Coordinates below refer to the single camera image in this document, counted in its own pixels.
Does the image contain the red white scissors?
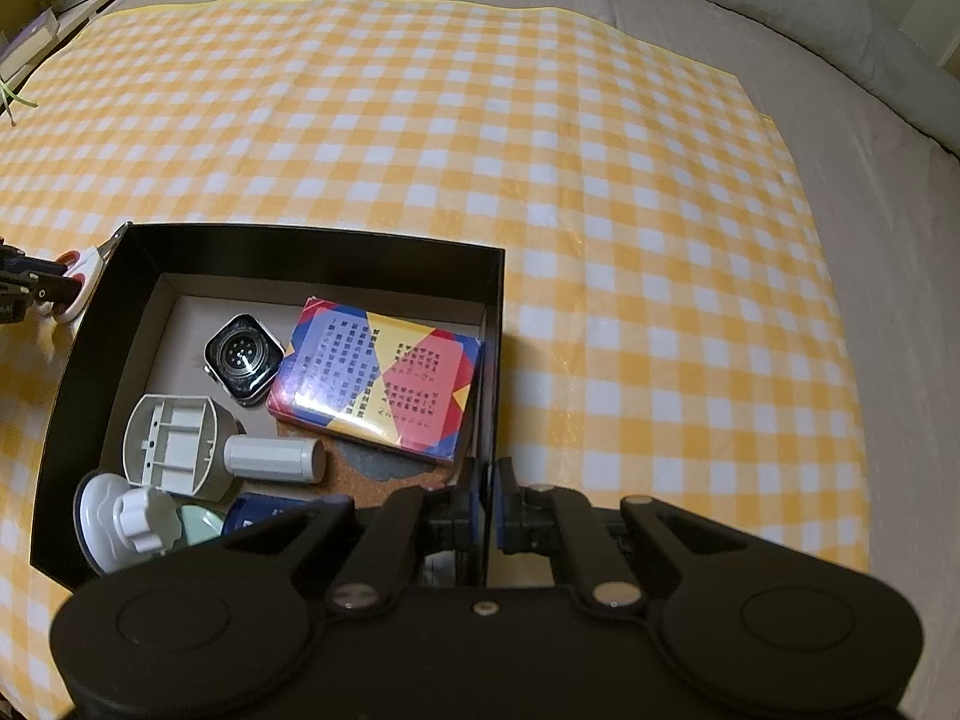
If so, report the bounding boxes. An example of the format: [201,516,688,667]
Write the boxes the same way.
[36,220,132,323]

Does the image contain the small white tube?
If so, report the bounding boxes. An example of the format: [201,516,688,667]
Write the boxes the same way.
[223,434,327,484]

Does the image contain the grey plastic base part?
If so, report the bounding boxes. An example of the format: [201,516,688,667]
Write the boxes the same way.
[122,394,241,502]

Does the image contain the black cardboard box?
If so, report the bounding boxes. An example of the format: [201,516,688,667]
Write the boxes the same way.
[29,223,506,589]

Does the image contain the black smartwatch body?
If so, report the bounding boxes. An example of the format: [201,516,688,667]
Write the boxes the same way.
[203,314,283,408]

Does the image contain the white suction cup knob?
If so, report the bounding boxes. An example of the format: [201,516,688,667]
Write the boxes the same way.
[73,472,182,575]

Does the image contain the mint green round compact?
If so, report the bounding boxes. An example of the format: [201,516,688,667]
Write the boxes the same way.
[178,504,223,548]

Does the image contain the round cork coaster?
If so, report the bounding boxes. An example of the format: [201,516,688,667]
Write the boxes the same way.
[277,422,460,509]

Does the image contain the colourful card box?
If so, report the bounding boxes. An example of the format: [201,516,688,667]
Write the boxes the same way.
[267,298,483,465]

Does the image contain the blue cylindrical bottle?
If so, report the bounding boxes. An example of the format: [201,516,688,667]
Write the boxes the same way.
[221,493,308,536]

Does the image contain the purple flat box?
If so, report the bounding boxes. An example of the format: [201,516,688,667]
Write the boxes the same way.
[0,8,59,83]

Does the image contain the yellow checkered cloth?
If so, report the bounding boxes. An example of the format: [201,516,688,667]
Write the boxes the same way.
[0,0,872,720]

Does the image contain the grey bed sheet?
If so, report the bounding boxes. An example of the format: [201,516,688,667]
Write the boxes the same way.
[122,0,958,718]

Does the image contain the green cable on edge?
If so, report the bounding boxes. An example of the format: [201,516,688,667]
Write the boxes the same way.
[0,78,40,129]

